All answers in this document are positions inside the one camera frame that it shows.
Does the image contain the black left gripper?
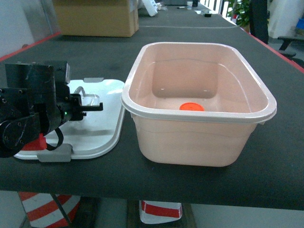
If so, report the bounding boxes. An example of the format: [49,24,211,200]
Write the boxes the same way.
[0,61,103,158]

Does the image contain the black table mat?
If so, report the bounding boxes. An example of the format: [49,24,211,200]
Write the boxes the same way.
[0,9,304,210]

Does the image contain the pink plastic storage box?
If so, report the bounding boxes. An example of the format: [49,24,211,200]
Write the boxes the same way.
[121,42,277,167]

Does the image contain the orange cylindrical capacitor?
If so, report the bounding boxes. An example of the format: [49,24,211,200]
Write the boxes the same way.
[179,102,205,111]

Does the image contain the white box lid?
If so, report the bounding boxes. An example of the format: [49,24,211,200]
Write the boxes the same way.
[14,78,125,162]

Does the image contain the black office chair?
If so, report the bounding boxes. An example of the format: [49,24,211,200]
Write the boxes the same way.
[248,0,304,67]

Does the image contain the red white traffic cone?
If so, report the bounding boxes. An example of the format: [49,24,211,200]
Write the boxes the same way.
[18,192,81,228]

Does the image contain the cardboard box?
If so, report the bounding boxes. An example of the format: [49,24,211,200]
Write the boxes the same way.
[53,0,139,38]

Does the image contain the green potted plant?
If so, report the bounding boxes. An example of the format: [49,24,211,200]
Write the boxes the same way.
[227,0,250,28]

